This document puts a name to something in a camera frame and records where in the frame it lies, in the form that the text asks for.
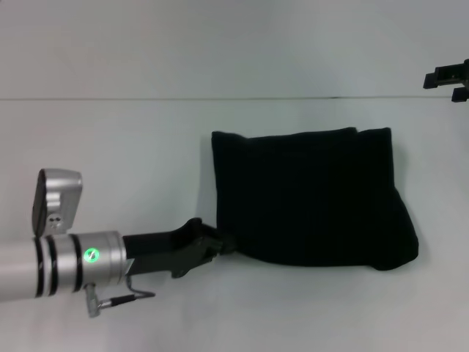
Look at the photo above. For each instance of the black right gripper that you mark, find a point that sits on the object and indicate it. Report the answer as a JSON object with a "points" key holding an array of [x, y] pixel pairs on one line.
{"points": [[454, 73]]}

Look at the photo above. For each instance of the black shirt with white print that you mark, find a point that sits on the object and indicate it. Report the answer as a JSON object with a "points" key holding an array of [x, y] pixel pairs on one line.
{"points": [[311, 198]]}

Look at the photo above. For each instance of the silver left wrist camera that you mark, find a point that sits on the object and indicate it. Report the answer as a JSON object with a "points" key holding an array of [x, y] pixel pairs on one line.
{"points": [[55, 199]]}

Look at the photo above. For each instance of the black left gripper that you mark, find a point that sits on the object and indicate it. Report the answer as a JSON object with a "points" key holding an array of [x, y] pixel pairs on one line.
{"points": [[165, 249]]}

